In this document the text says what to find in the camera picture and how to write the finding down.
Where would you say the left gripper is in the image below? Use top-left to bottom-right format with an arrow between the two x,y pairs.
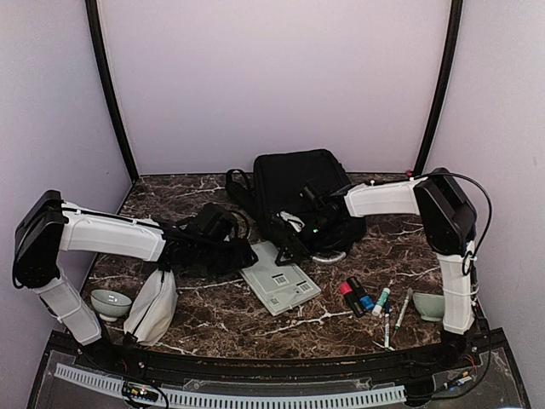
195,236 -> 260,278

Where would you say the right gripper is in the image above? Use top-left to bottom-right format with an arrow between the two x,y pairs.
275,215 -> 342,268

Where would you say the grey notebook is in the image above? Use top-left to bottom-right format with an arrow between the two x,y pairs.
241,241 -> 321,316

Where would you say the black student bag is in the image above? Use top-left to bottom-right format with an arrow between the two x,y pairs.
225,148 -> 367,256

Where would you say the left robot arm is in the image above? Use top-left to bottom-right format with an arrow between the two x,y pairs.
12,190 -> 258,372

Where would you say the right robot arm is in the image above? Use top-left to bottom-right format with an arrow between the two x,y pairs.
276,168 -> 484,336

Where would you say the pink highlighter marker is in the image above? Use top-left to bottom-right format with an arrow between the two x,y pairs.
339,282 -> 364,318

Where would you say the blue highlighter marker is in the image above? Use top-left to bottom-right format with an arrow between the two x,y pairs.
347,276 -> 375,312

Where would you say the white pencil pouch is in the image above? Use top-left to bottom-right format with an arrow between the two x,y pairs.
123,269 -> 178,349

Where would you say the green whiteboard pen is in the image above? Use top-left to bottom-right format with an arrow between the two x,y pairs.
394,288 -> 413,333

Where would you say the left pale green bowl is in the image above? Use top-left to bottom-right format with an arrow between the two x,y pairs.
91,289 -> 132,322

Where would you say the pale green bowl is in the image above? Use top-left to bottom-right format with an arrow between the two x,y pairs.
412,292 -> 445,322
91,289 -> 132,322

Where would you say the right pale green bowl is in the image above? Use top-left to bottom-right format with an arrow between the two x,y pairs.
412,292 -> 445,322

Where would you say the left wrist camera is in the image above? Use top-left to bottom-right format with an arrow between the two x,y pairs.
185,203 -> 238,241

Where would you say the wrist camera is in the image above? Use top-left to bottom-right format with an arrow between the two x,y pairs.
185,203 -> 238,241
277,182 -> 327,233

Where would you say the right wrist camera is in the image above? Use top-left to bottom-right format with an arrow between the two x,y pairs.
277,182 -> 327,233

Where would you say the white slotted cable duct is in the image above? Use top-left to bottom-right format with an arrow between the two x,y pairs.
54,364 -> 406,408

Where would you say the black front rail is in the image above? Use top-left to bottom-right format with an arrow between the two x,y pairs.
46,330 -> 508,387

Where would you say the left black frame post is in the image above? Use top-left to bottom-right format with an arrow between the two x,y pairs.
85,0 -> 140,184

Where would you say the black frame post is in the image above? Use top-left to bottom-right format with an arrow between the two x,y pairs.
85,0 -> 140,184
413,0 -> 463,176

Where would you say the right black frame post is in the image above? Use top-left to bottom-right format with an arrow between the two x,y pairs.
413,0 -> 463,176

